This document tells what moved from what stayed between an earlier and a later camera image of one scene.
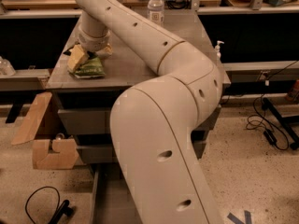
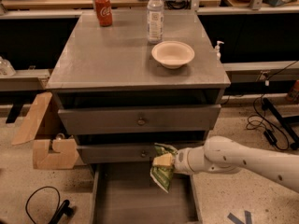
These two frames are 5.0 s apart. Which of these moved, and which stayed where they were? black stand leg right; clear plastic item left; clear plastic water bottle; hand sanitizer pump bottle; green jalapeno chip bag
Moved: green jalapeno chip bag
Stayed: hand sanitizer pump bottle; black stand leg right; clear plastic water bottle; clear plastic item left
